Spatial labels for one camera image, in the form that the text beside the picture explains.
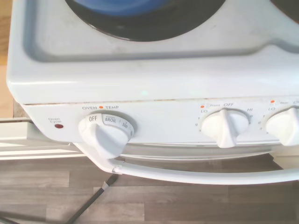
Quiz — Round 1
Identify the white oven door handle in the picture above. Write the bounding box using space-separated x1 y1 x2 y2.
93 156 299 186

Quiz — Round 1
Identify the white burner knob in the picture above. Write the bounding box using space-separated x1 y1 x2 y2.
265 106 299 147
200 108 250 149

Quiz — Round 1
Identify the white electric stove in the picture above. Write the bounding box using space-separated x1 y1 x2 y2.
6 0 299 150

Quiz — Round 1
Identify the black stove burner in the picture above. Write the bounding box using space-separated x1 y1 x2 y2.
270 0 299 14
64 0 226 42

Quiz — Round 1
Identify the white oven temperature knob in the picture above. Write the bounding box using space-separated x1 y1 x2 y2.
78 113 138 161

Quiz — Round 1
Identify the blue kettle black handle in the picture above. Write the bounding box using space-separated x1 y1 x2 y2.
69 0 222 18

